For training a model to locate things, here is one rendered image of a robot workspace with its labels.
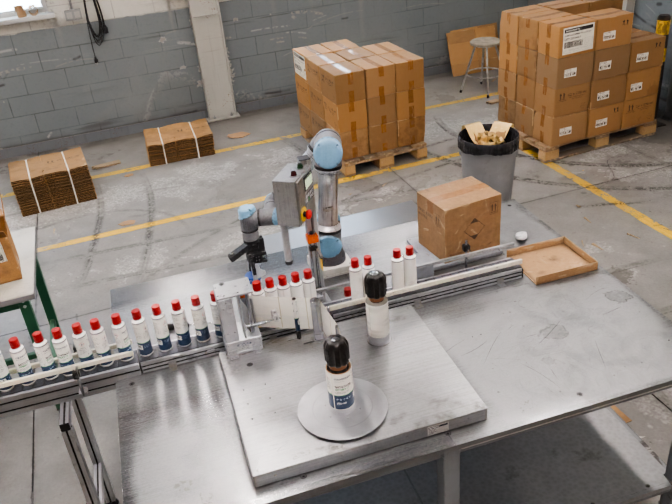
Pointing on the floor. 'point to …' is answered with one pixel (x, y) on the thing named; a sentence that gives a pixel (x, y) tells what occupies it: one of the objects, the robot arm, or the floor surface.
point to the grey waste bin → (491, 171)
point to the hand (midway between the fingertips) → (253, 278)
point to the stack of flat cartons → (51, 181)
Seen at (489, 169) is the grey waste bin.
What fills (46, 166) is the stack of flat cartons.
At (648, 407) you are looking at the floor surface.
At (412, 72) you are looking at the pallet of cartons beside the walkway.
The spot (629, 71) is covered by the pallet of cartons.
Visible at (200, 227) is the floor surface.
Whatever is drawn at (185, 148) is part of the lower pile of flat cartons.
